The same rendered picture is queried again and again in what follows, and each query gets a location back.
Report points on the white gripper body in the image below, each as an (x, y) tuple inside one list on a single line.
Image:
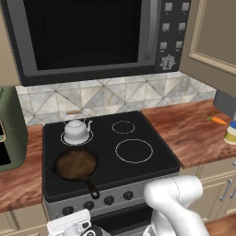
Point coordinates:
[(66, 223)]

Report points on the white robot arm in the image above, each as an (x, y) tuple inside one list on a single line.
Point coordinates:
[(176, 202)]

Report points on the black stove knob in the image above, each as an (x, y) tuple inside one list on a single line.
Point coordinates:
[(108, 200), (88, 205), (128, 195), (68, 210)]

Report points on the beige base cabinet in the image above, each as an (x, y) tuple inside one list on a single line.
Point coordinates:
[(21, 222)]

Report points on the dark cast iron pan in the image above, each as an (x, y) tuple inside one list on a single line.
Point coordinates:
[(75, 164)]

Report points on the black stove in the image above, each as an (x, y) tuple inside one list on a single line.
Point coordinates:
[(107, 167)]

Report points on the beige base cabinet door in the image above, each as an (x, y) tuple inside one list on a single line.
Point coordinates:
[(215, 199)]

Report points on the black oven door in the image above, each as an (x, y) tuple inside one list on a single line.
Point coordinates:
[(126, 219)]

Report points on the white kettle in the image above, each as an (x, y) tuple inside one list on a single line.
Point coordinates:
[(76, 130)]

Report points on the green toaster oven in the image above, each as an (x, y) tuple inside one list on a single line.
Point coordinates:
[(12, 129)]

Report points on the beige drawer front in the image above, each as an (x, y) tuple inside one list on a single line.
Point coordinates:
[(216, 170)]

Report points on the orange carrot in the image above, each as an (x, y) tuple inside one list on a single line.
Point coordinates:
[(218, 120)]

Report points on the pale jar with blue lid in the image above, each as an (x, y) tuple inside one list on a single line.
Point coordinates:
[(231, 133)]

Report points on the round microwave dial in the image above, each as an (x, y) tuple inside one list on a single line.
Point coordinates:
[(168, 62)]

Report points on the black microwave oven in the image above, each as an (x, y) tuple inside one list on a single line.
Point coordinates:
[(86, 33)]

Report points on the dark grey appliance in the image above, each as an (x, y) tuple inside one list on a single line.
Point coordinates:
[(226, 104)]

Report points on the beige wall cabinet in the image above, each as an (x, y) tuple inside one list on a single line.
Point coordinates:
[(7, 61)]

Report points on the grey wall socket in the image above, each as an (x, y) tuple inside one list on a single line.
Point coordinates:
[(185, 84)]

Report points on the beige wall cabinet door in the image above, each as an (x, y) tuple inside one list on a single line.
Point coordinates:
[(215, 29)]

